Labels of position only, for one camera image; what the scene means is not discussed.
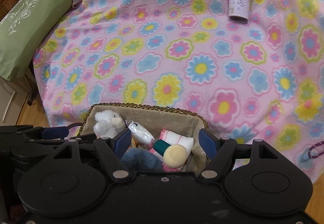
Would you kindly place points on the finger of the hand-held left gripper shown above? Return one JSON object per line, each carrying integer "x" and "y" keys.
{"x": 54, "y": 132}

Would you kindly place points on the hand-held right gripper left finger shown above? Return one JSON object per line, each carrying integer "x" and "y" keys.
{"x": 122, "y": 141}

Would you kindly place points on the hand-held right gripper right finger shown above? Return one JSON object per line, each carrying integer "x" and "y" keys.
{"x": 207, "y": 141}

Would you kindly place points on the white packet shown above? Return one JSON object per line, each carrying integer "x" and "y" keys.
{"x": 140, "y": 133}

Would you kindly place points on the white plush toy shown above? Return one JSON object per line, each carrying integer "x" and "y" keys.
{"x": 107, "y": 122}

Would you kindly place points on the blue fluffy pouch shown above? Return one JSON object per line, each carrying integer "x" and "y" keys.
{"x": 141, "y": 162}

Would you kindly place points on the pink and white striped cloth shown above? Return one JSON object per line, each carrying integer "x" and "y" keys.
{"x": 179, "y": 139}

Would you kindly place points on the woven basket with fabric lining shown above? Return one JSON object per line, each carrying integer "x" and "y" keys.
{"x": 151, "y": 112}

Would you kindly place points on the beige cabinet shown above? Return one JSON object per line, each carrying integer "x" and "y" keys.
{"x": 12, "y": 97}

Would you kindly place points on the floral fleece blanket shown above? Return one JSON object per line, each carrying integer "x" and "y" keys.
{"x": 177, "y": 62}

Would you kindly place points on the green cloth bag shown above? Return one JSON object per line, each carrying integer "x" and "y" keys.
{"x": 30, "y": 24}

